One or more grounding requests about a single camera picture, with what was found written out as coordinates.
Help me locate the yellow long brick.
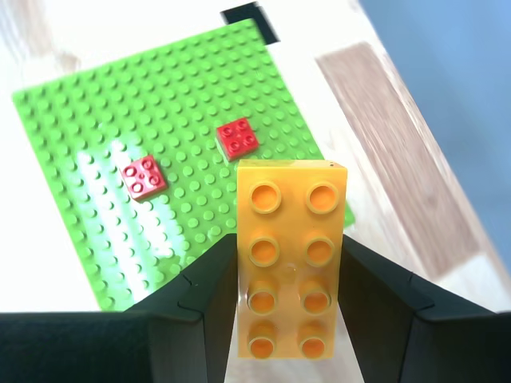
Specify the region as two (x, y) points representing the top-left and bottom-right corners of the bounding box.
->
(236, 158), (348, 360)

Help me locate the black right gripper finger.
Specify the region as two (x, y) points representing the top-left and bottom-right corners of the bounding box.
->
(338, 234), (511, 383)
(0, 233), (240, 383)

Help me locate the green studded baseplate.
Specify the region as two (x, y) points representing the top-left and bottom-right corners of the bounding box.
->
(10, 18), (356, 313)

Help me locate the red square brick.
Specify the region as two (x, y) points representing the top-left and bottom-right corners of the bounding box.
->
(215, 117), (260, 163)
(119, 154), (168, 201)

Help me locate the black tape corner mark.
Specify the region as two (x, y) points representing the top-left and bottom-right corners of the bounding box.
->
(220, 2), (281, 45)

